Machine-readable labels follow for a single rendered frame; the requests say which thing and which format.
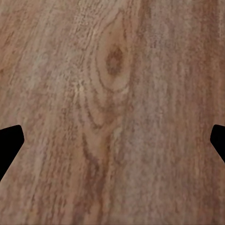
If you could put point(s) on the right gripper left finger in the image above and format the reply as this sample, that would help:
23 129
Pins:
11 140

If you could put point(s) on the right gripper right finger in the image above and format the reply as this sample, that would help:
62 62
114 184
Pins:
217 139

